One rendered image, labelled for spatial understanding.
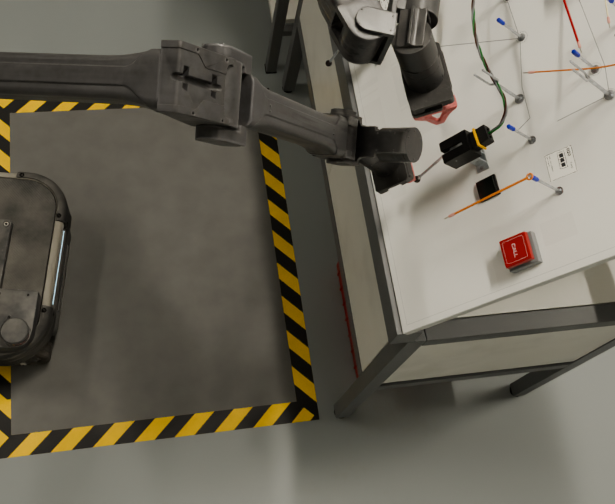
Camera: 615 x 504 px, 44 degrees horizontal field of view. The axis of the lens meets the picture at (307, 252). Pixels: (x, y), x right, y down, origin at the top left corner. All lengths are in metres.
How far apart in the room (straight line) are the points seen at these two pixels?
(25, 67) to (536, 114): 0.88
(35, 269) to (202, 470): 0.72
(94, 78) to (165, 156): 1.72
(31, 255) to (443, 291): 1.19
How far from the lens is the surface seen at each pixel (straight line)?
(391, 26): 1.07
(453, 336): 1.60
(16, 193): 2.29
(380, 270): 1.55
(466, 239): 1.44
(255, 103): 0.94
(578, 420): 2.57
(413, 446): 2.36
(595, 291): 1.76
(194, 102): 0.84
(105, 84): 0.86
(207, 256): 2.42
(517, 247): 1.34
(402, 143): 1.23
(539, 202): 1.38
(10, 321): 2.06
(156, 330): 2.34
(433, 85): 1.16
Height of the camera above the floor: 2.24
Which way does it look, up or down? 65 degrees down
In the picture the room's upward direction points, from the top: 21 degrees clockwise
